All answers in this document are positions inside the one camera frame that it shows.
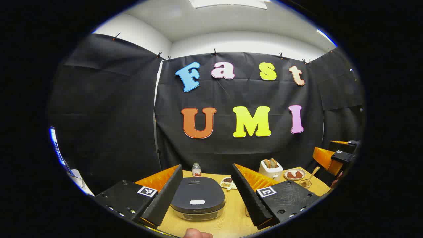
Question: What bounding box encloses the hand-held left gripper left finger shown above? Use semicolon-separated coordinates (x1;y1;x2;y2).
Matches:
94;164;183;228

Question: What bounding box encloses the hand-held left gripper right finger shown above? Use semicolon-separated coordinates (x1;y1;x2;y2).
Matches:
230;163;321;231

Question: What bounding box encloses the wooden spoon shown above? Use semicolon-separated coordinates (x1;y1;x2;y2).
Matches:
301;166;320;189

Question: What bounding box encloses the dark grey rice cooker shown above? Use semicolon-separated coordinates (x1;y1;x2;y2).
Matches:
170;177;226;221

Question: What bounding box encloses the white divided grain dish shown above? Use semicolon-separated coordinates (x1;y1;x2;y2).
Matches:
220;177;238;191

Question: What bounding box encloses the white toaster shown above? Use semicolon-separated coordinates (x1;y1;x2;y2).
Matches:
258;159;284;181

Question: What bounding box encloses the round white plate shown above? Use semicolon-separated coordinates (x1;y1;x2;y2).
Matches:
284;169;306;181

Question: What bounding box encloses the white side desk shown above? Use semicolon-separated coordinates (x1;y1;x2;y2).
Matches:
68;169;95;196

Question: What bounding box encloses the black backdrop cloth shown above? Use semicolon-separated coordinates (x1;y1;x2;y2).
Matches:
50;33;365;195

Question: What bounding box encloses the ceiling light panel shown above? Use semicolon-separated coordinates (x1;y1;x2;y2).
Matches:
188;0;268;10

